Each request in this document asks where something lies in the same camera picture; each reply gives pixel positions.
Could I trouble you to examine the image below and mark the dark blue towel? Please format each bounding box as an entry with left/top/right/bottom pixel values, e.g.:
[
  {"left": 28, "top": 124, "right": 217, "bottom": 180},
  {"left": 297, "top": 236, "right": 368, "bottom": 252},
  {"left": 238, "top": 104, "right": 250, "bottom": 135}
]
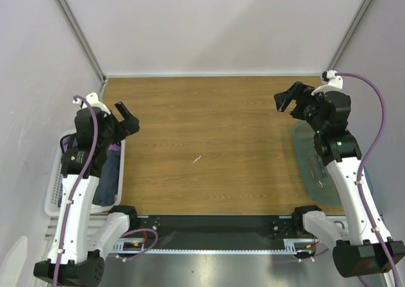
[{"left": 92, "top": 150, "right": 121, "bottom": 207}]

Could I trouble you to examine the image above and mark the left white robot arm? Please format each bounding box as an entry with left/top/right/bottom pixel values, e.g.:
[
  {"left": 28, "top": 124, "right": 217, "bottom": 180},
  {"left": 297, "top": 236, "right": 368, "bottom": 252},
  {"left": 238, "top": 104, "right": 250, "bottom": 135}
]
[{"left": 33, "top": 101, "right": 140, "bottom": 286}]

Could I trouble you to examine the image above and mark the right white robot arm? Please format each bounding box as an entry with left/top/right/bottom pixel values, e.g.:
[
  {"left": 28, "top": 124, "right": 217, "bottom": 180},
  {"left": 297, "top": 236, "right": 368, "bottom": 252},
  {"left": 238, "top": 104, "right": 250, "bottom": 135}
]
[{"left": 274, "top": 82, "right": 404, "bottom": 286}]

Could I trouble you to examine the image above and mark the purple towel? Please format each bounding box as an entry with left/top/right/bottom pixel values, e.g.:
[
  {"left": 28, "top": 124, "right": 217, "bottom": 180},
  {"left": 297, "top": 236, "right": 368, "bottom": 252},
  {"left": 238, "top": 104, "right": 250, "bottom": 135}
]
[{"left": 59, "top": 135, "right": 122, "bottom": 153}]

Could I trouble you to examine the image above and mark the clear blue plastic tray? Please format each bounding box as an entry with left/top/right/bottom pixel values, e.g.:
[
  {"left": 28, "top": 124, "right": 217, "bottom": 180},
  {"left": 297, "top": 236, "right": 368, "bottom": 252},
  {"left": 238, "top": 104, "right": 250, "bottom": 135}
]
[{"left": 291, "top": 120, "right": 374, "bottom": 205}]

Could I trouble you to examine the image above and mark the white towel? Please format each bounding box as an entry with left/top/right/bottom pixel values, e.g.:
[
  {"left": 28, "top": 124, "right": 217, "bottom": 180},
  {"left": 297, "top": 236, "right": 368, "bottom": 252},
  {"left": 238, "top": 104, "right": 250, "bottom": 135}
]
[{"left": 90, "top": 204, "right": 111, "bottom": 214}]

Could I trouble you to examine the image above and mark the white plastic laundry basket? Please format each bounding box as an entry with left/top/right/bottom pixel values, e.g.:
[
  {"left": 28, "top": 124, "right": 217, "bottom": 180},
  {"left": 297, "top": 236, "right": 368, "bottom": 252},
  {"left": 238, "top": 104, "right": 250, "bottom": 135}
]
[{"left": 44, "top": 129, "right": 125, "bottom": 217}]

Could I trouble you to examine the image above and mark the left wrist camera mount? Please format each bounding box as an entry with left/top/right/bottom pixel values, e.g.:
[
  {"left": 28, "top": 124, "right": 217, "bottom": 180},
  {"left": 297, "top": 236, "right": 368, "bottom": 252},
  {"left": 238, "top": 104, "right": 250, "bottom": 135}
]
[{"left": 73, "top": 92, "right": 111, "bottom": 115}]

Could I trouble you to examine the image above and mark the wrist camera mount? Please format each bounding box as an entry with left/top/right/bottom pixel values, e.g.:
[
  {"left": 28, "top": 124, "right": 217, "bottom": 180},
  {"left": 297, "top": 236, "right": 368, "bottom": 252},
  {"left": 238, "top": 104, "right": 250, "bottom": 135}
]
[
  {"left": 73, "top": 92, "right": 111, "bottom": 115},
  {"left": 311, "top": 70, "right": 343, "bottom": 96}
]

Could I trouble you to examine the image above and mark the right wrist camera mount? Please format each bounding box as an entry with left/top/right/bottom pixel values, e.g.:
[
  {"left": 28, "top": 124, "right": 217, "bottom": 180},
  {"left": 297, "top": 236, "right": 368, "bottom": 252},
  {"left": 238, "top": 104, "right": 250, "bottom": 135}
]
[{"left": 311, "top": 70, "right": 343, "bottom": 96}]

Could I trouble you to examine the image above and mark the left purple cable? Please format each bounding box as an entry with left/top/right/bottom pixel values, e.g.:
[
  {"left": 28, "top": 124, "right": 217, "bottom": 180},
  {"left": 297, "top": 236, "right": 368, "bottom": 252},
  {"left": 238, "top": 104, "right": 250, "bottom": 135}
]
[{"left": 52, "top": 95, "right": 159, "bottom": 285}]

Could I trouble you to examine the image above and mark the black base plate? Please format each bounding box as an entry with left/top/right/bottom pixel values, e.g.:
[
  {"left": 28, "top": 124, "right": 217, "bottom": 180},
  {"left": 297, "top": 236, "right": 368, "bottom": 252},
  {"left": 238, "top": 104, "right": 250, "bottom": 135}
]
[{"left": 123, "top": 215, "right": 326, "bottom": 251}]

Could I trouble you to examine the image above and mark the aluminium frame rail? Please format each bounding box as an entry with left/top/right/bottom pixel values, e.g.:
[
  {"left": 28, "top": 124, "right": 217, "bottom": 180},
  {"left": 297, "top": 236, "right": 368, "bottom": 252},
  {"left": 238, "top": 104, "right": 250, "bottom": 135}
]
[{"left": 44, "top": 215, "right": 389, "bottom": 256}]

